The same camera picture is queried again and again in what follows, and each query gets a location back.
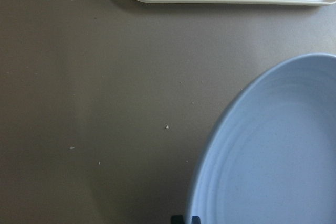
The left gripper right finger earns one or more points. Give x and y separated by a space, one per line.
195 220

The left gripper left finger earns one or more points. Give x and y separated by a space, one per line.
176 219

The blue round plate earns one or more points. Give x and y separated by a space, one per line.
271 155

